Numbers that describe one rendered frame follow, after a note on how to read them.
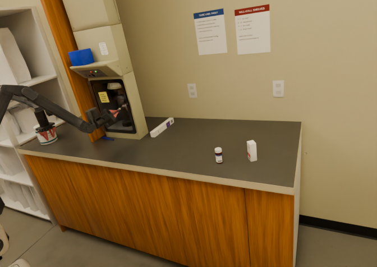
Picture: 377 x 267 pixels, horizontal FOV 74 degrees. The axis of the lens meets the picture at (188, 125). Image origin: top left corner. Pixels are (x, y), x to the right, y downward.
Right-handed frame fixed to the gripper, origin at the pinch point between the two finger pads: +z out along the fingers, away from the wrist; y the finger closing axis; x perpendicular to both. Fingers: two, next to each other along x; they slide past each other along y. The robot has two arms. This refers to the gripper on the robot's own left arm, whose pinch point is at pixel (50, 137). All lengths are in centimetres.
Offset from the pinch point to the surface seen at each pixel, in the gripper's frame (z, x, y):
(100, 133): 12.9, -9.2, 32.3
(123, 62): -39, -46, 37
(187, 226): 59, -89, 6
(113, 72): -35, -44, 27
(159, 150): 16, -69, 22
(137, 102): -10, -46, 40
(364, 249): 110, -194, 63
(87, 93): -19.8, -9.2, 32.9
